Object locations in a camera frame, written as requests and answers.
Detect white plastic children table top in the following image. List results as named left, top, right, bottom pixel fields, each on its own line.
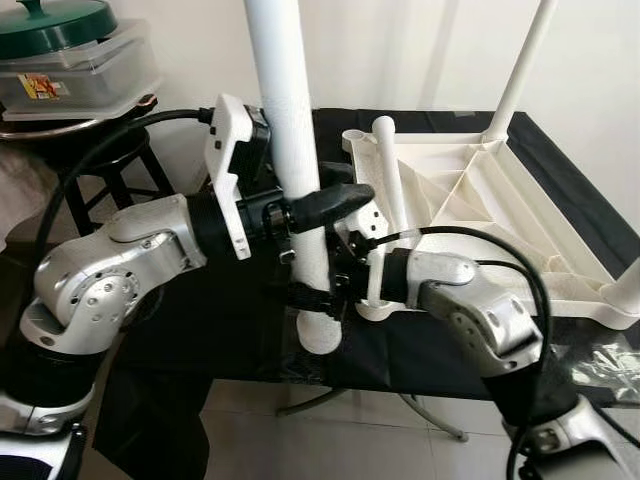
left=342, top=128, right=640, bottom=331

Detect dark green container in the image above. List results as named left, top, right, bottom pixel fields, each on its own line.
left=0, top=0, right=119, bottom=61

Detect black tablecloth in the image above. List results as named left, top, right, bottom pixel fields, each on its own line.
left=95, top=108, right=640, bottom=480

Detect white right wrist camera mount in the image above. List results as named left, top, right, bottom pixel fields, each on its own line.
left=335, top=200, right=393, bottom=308

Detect clear plastic tape patch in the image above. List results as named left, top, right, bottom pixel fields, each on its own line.
left=545, top=340, right=640, bottom=406

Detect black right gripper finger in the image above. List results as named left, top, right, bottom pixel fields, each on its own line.
left=286, top=283, right=343, bottom=319

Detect pink checked cloth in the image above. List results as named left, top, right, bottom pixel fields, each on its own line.
left=0, top=150, right=61, bottom=246

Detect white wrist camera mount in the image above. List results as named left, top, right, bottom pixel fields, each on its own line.
left=204, top=94, right=273, bottom=261
left=335, top=200, right=393, bottom=308

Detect black round stool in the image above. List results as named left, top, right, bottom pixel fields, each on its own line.
left=55, top=130, right=176, bottom=236

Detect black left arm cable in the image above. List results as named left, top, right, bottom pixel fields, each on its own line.
left=35, top=108, right=221, bottom=261

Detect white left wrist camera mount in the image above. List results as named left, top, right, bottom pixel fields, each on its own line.
left=204, top=94, right=273, bottom=261

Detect clear plastic storage box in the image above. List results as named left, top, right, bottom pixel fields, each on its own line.
left=0, top=20, right=161, bottom=121

